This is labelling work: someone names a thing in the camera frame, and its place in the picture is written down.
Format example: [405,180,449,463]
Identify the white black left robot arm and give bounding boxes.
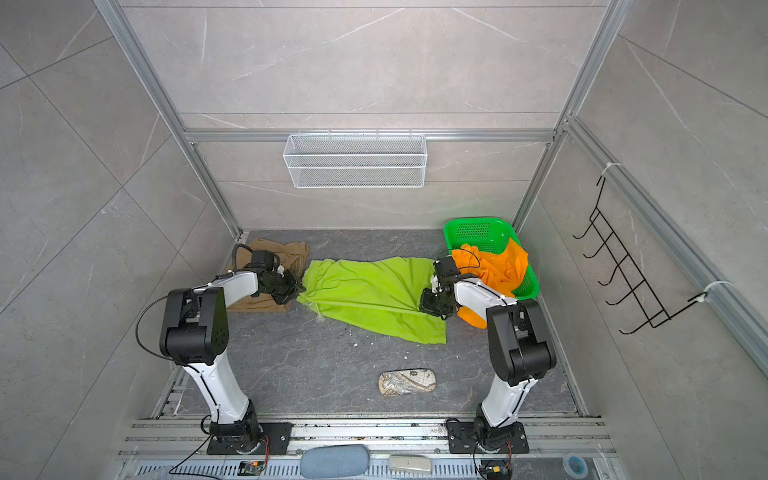
[134,243,308,449]

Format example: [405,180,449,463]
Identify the small electronics board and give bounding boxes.
[237,460,267,477]

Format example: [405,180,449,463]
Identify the black wire hook rack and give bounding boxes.
[572,176,708,336]

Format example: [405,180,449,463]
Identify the patterned folded cloth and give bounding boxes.
[378,368,436,397]

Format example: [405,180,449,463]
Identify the green plastic basket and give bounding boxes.
[443,217,540,299]

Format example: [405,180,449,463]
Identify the lime green shorts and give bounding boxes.
[298,257,447,345]

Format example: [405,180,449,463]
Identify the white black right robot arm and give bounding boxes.
[420,275,557,453]

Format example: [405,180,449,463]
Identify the white wire mesh basket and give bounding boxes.
[283,133,428,189]

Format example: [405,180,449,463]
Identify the blue tape roll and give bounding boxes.
[563,454,589,480]

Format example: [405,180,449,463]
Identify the tan khaki shorts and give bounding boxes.
[228,239,309,313]

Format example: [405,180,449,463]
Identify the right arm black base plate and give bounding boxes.
[445,417,530,455]

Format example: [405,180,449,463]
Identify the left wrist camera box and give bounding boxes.
[243,250,281,273]

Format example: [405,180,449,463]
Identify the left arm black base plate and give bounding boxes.
[206,422,293,455]

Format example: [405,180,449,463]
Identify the orange shorts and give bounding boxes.
[451,239,538,299]

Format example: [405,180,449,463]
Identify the blue grey oval pad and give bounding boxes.
[300,445,370,479]

